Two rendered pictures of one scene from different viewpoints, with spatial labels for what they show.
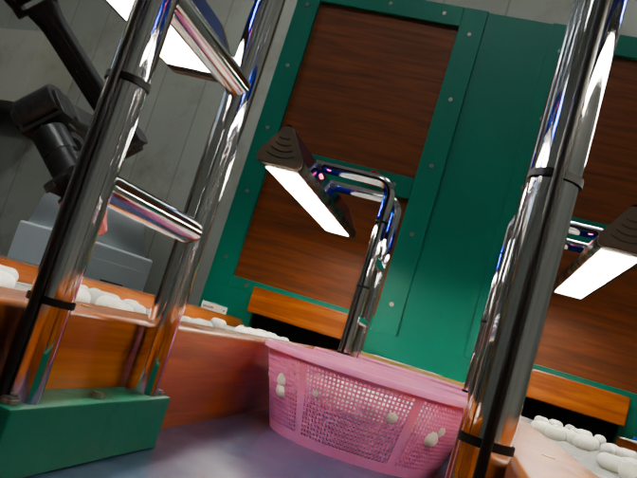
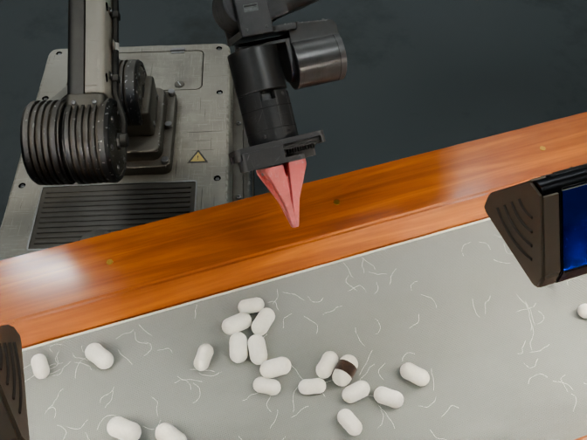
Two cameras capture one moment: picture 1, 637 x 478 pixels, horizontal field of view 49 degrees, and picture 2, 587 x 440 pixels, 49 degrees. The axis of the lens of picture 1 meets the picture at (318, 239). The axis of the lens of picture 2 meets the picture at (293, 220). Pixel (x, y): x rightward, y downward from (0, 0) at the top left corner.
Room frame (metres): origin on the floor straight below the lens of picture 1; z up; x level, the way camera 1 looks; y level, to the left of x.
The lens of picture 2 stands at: (0.86, -0.04, 1.44)
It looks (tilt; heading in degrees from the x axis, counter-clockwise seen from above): 53 degrees down; 57
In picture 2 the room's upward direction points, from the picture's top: straight up
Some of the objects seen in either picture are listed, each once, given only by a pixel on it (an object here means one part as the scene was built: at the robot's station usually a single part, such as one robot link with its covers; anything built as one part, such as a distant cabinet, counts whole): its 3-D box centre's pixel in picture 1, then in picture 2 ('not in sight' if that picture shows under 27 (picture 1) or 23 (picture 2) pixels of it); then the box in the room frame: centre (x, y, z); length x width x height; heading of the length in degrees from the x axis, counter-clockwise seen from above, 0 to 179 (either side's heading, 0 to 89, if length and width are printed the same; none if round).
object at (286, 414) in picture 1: (361, 409); not in sight; (0.84, -0.11, 0.72); 0.27 x 0.27 x 0.10
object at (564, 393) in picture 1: (561, 392); not in sight; (1.72, -0.68, 0.83); 0.30 x 0.06 x 0.07; 76
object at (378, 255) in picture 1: (330, 281); not in sight; (1.42, -0.05, 0.90); 0.20 x 0.19 x 0.45; 166
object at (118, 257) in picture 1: (74, 279); not in sight; (4.36, 1.37, 0.66); 0.67 x 0.60 x 1.31; 60
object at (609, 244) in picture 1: (593, 260); not in sight; (1.31, -0.52, 1.08); 0.62 x 0.08 x 0.07; 166
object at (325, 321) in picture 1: (303, 314); not in sight; (1.89, -0.02, 0.83); 0.30 x 0.06 x 0.07; 76
